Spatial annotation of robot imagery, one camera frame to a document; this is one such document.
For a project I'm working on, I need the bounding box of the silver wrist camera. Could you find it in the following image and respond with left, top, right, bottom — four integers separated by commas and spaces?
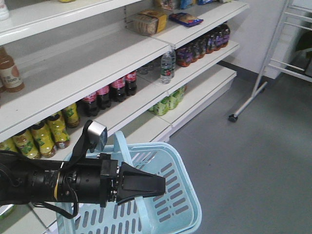
87, 121, 108, 153

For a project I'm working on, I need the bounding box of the biscuit box yellow band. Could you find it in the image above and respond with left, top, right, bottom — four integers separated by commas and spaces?
126, 9, 168, 36

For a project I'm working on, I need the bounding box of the yellow iced tea bottle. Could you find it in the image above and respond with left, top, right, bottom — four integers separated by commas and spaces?
62, 103, 80, 128
31, 121, 56, 158
47, 113, 70, 149

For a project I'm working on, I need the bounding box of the peach C100 drink bottle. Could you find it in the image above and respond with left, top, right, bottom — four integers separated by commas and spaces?
0, 46, 24, 93

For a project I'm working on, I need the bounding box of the clear water bottle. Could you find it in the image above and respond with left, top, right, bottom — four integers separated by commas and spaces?
160, 52, 173, 84

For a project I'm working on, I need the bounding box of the white metal shelving unit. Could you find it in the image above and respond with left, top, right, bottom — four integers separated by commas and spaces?
0, 0, 250, 234

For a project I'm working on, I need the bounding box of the white wire rack trolley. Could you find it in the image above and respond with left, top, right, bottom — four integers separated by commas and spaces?
228, 0, 312, 123

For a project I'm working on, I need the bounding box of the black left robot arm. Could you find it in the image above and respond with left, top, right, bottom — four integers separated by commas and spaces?
0, 153, 166, 207

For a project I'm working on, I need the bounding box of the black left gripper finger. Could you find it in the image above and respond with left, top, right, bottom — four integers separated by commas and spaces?
116, 162, 166, 204

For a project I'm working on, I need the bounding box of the blue snack packet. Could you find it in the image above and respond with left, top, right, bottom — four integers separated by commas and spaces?
169, 12, 203, 27

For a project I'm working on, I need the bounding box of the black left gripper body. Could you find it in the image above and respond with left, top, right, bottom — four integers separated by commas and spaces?
57, 154, 119, 207

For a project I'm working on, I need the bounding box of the light blue plastic basket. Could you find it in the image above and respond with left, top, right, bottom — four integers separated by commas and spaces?
55, 131, 203, 234

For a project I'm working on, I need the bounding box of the dark cola bottle red label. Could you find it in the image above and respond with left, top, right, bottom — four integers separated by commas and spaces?
81, 92, 99, 117
125, 71, 137, 96
110, 77, 126, 102

